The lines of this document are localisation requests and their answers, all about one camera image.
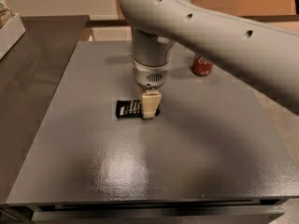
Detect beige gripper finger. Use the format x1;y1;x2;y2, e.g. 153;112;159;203
139;89;162;119

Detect black rxbar chocolate wrapper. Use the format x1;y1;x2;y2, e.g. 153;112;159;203
115;99;161;119

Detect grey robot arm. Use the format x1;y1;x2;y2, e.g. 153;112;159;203
120;0;299;114

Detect red coca-cola can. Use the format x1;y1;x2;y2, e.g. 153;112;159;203
192;54;213;77

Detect dark side counter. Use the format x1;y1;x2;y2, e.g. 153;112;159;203
0;15;89;205

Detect white box on counter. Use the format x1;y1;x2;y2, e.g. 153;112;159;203
0;13;26;60

